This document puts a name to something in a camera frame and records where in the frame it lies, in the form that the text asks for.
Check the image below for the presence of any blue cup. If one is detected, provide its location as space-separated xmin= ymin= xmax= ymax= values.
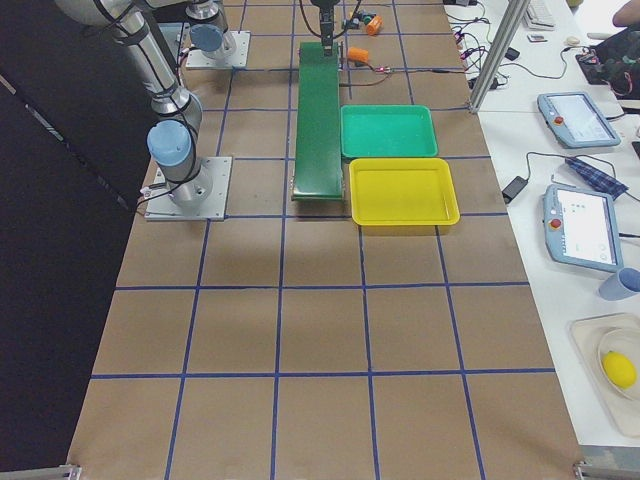
xmin=598 ymin=268 xmax=640 ymax=301

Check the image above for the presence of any teach pendant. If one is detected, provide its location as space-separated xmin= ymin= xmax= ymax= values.
xmin=537 ymin=91 xmax=621 ymax=149
xmin=543 ymin=184 xmax=624 ymax=273

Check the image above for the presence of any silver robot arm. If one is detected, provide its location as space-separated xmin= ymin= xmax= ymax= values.
xmin=56 ymin=1 xmax=213 ymax=209
xmin=185 ymin=1 xmax=338 ymax=57

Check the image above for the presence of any beige tray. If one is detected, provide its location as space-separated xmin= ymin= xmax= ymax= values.
xmin=570 ymin=313 xmax=639 ymax=438

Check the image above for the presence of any yellow plastic tray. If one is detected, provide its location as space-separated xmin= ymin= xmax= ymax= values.
xmin=349 ymin=158 xmax=460 ymax=226

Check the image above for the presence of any green plastic tray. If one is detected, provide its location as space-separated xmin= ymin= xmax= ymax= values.
xmin=341 ymin=105 xmax=438 ymax=159

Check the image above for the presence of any yellow lemon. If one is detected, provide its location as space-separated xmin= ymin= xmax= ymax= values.
xmin=601 ymin=351 xmax=637 ymax=389

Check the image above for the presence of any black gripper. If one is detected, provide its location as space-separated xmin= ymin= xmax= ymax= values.
xmin=311 ymin=0 xmax=334 ymax=55

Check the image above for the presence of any orange cylinder with number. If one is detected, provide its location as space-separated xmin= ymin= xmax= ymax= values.
xmin=347 ymin=46 xmax=370 ymax=64

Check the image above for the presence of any green conveyor belt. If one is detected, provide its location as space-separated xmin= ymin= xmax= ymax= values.
xmin=292 ymin=42 xmax=344 ymax=201

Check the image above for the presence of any far teach pendant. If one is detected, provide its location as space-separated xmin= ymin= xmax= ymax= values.
xmin=537 ymin=91 xmax=621 ymax=149

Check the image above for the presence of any white plate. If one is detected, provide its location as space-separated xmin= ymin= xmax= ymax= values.
xmin=596 ymin=328 xmax=639 ymax=401

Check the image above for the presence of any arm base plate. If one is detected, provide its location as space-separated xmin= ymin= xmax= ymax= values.
xmin=186 ymin=26 xmax=251 ymax=70
xmin=144 ymin=157 xmax=233 ymax=221

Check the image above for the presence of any blue plaid cloth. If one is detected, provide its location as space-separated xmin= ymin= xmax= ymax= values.
xmin=565 ymin=157 xmax=629 ymax=200

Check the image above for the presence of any near teach pendant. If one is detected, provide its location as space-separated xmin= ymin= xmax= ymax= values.
xmin=543 ymin=184 xmax=624 ymax=273

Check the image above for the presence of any black power adapter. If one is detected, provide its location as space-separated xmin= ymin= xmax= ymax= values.
xmin=502 ymin=176 xmax=528 ymax=204

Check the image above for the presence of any plain orange cylinder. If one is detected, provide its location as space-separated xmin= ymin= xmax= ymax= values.
xmin=366 ymin=15 xmax=383 ymax=36

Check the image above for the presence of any aluminium frame post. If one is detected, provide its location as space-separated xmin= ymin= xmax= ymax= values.
xmin=469 ymin=0 xmax=529 ymax=113

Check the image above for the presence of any red black power cable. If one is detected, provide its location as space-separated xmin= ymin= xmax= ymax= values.
xmin=344 ymin=58 xmax=471 ymax=87

